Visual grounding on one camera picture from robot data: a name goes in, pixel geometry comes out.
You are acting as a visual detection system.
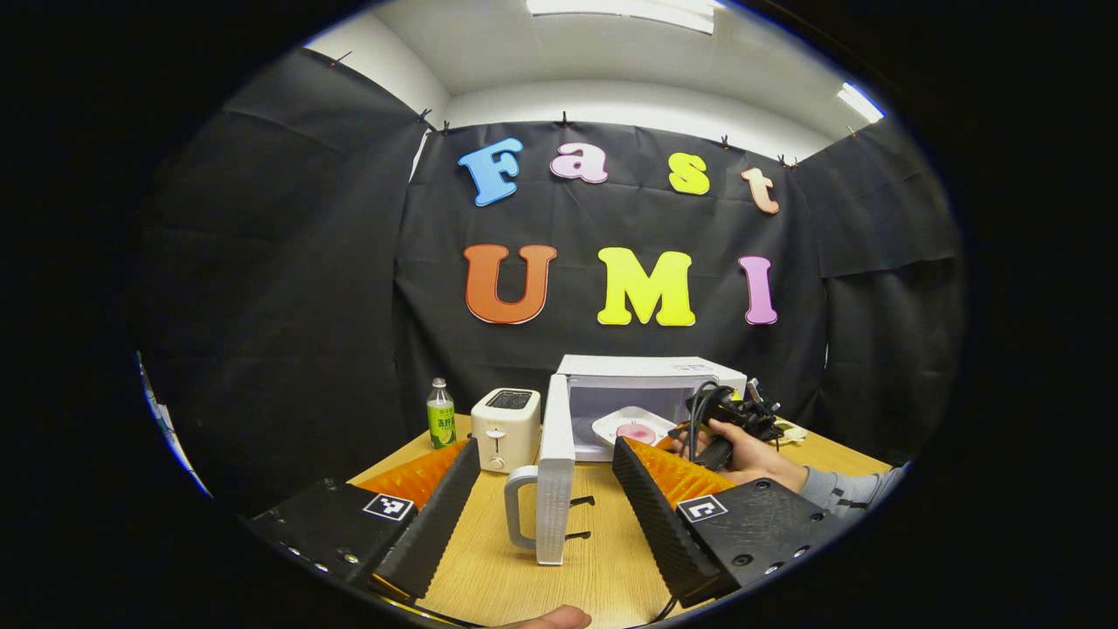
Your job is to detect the long ceiling light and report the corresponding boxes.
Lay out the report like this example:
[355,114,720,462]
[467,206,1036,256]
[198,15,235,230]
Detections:
[527,0,717,36]

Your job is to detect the cream toaster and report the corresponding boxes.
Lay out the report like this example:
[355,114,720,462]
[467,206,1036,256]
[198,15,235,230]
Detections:
[470,388,542,473]

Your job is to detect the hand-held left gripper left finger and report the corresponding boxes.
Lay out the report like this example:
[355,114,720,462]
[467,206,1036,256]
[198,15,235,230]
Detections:
[247,436,483,601]

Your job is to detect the white square plate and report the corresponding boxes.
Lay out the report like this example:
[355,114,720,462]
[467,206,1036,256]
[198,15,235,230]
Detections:
[592,406,678,448]

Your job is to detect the small ceiling light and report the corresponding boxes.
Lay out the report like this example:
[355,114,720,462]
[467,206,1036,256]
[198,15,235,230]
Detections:
[837,81,886,123]

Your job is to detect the white microwave oven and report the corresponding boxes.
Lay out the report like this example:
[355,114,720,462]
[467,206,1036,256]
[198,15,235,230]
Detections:
[505,354,749,566]

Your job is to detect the black backdrop cloth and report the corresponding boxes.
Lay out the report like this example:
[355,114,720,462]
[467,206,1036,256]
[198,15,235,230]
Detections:
[135,48,966,516]

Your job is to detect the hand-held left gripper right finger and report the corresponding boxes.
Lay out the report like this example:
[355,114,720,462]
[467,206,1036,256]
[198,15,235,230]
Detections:
[611,435,855,610]

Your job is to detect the green drink bottle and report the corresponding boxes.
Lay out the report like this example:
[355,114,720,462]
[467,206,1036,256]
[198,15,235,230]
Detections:
[426,377,457,450]

